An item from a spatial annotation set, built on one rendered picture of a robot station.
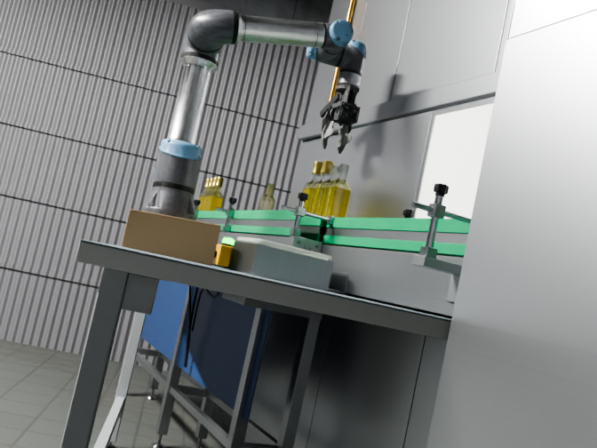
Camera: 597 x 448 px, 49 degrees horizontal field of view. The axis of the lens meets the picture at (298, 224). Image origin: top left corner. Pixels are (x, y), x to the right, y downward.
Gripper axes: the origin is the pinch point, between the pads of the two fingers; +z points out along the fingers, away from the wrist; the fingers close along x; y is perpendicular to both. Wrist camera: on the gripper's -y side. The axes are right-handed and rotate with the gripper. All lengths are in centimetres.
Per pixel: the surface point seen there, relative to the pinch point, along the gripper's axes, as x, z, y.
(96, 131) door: -41, -23, -261
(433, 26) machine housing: 14.6, -41.5, 22.1
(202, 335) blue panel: -14, 72, -45
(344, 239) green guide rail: -4.8, 30.7, 29.2
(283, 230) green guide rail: -14.2, 30.9, 8.3
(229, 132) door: 41, -44, -238
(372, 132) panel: 11.7, -8.4, 3.9
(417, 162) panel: 11.4, 4.1, 33.5
